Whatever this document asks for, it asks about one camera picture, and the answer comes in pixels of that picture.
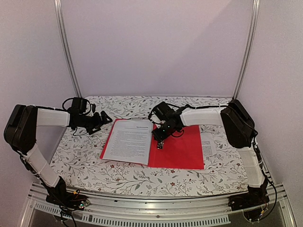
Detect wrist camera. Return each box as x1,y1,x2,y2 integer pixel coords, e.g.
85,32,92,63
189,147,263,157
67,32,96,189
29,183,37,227
90,104,96,116
148,113,163,125

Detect aluminium frame post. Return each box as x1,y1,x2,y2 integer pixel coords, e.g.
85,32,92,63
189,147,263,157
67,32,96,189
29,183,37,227
232,0,260,99
53,0,82,97

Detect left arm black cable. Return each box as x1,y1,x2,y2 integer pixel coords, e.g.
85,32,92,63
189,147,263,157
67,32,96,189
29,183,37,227
62,98,74,111

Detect spine metal folder clip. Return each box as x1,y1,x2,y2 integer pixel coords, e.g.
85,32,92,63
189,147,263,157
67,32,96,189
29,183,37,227
157,141,164,149

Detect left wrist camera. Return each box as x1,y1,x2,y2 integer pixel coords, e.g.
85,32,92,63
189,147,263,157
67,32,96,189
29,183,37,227
90,104,96,116

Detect right aluminium frame post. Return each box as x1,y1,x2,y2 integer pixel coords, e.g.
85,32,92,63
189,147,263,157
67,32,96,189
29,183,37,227
232,0,260,99

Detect separate printed paper sheet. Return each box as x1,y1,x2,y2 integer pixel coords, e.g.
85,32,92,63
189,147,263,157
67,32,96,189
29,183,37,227
200,132,217,157

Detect aluminium front rail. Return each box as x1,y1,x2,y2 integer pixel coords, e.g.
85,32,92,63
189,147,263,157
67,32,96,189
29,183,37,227
19,183,299,227

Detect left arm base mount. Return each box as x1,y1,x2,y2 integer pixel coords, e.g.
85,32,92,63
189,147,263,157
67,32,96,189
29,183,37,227
41,177,90,210

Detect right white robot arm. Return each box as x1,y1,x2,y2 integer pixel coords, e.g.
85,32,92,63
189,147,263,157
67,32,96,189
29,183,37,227
148,99,267,206

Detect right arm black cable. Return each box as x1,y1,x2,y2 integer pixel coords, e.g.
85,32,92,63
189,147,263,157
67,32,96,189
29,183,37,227
176,103,232,114

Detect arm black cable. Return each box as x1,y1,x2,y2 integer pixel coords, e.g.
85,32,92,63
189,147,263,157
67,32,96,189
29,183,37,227
62,98,74,111
176,103,232,114

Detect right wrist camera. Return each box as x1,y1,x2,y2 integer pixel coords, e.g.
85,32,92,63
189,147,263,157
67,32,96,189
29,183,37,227
148,113,163,125

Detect printed white paper sheets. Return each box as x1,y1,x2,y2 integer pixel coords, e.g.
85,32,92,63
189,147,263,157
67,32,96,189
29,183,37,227
100,119,153,165

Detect red file folder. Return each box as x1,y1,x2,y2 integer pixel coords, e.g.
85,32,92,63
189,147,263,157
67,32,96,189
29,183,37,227
99,118,205,170

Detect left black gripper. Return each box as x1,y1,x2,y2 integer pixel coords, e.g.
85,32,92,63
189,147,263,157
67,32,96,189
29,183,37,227
79,110,113,135

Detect left aluminium frame post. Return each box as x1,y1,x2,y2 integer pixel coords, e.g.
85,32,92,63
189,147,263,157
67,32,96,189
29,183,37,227
53,0,82,97

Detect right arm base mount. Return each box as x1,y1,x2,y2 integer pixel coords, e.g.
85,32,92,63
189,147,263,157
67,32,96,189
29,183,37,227
228,182,269,222

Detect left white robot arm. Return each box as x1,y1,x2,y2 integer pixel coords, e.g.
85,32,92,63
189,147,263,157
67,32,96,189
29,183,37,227
4,97,112,188

